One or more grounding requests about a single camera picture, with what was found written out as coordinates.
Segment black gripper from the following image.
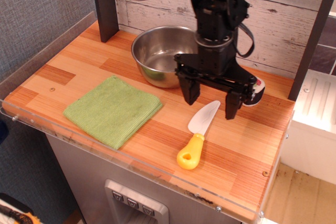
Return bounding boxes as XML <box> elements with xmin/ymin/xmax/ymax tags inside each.
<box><xmin>174</xmin><ymin>45</ymin><xmax>257</xmax><ymax>120</ymax></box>

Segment plush sushi roll toy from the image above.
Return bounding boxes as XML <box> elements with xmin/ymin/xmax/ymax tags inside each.
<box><xmin>243</xmin><ymin>77</ymin><xmax>266</xmax><ymax>106</ymax></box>

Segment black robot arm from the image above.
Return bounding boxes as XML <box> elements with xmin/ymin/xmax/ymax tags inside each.
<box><xmin>174</xmin><ymin>0</ymin><xmax>257</xmax><ymax>120</ymax></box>

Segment stainless steel bowl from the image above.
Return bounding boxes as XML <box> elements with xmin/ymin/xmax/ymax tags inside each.
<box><xmin>131</xmin><ymin>26</ymin><xmax>197</xmax><ymax>89</ymax></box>

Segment green towel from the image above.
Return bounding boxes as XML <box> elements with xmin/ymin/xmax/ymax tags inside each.
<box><xmin>63</xmin><ymin>76</ymin><xmax>162</xmax><ymax>150</ymax></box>

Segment clear acrylic table guard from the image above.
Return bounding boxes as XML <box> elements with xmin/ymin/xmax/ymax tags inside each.
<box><xmin>1</xmin><ymin>13</ymin><xmax>294</xmax><ymax>223</ymax></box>

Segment grey cabinet with dispenser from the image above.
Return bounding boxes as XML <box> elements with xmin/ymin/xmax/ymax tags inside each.
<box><xmin>47</xmin><ymin>135</ymin><xmax>239</xmax><ymax>223</ymax></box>

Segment yellow black object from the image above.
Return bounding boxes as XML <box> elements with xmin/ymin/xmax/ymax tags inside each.
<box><xmin>1</xmin><ymin>193</ymin><xmax>41</xmax><ymax>223</ymax></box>

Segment yellow handled toy knife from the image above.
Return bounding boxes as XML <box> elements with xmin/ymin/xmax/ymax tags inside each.
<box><xmin>176</xmin><ymin>100</ymin><xmax>221</xmax><ymax>170</ymax></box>

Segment dark grey left post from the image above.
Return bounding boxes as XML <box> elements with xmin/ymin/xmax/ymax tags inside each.
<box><xmin>95</xmin><ymin>0</ymin><xmax>119</xmax><ymax>42</ymax></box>

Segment dark grey post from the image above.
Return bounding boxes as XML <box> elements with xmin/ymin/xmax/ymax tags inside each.
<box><xmin>95</xmin><ymin>0</ymin><xmax>119</xmax><ymax>42</ymax></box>
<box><xmin>288</xmin><ymin>0</ymin><xmax>334</xmax><ymax>101</ymax></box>

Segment dark grey right post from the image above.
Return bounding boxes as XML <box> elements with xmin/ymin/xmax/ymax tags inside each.
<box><xmin>288</xmin><ymin>0</ymin><xmax>334</xmax><ymax>101</ymax></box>

